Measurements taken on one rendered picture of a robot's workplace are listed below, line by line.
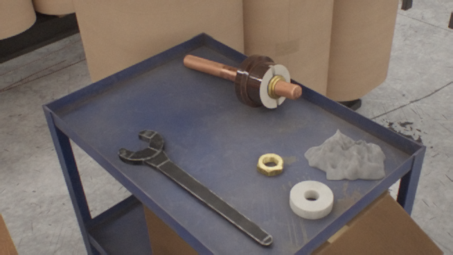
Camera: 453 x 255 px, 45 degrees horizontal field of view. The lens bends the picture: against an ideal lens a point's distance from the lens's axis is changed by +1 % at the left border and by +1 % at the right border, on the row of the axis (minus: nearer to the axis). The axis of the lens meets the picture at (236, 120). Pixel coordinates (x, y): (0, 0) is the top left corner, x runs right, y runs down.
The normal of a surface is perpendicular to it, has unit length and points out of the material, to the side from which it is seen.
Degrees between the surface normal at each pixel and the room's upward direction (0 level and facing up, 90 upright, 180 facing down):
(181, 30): 90
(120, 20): 90
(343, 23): 90
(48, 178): 0
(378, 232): 26
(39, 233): 0
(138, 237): 0
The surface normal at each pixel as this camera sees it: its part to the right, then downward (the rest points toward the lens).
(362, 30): 0.32, 0.57
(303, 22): 0.71, 0.40
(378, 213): 0.27, -0.53
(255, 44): -0.26, 0.59
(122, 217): -0.04, -0.79
